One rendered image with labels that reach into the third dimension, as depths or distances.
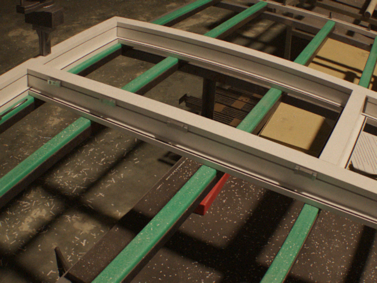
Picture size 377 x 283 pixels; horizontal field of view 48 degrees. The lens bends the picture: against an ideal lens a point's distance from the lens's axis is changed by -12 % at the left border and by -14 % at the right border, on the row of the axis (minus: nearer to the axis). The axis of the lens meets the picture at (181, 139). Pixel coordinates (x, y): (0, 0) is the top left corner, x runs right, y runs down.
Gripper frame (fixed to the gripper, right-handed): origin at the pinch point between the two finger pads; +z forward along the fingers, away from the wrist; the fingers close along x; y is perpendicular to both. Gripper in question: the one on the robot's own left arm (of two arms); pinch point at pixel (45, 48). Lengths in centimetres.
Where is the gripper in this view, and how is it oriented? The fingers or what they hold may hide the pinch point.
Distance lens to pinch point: 136.9
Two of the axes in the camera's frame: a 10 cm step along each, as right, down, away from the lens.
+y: 5.2, -4.7, 7.2
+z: -0.4, 8.2, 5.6
